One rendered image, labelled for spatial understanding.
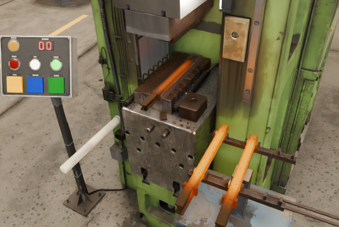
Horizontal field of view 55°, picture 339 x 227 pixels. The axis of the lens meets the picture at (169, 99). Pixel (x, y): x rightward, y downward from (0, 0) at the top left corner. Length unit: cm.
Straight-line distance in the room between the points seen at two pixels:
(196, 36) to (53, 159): 152
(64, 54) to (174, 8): 60
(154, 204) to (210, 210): 72
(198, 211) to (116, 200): 106
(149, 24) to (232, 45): 33
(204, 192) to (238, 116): 36
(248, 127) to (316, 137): 144
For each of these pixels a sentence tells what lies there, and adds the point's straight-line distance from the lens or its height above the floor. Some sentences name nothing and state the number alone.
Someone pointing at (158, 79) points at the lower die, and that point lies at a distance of 154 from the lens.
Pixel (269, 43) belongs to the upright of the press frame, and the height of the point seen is 127.
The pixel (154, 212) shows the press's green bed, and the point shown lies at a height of 15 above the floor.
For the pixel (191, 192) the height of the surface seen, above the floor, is 97.
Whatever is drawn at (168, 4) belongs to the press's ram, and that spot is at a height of 141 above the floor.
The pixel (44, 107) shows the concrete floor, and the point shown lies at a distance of 328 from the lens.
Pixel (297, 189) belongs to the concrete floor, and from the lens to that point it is 245.
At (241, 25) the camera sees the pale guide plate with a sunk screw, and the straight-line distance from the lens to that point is 124.
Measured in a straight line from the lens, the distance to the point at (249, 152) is 118.
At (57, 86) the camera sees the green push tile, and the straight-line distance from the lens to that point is 157.
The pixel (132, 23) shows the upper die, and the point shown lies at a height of 131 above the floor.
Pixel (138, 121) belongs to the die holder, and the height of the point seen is 87.
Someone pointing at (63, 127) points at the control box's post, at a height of 66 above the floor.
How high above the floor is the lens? 181
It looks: 36 degrees down
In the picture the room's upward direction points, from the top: 2 degrees counter-clockwise
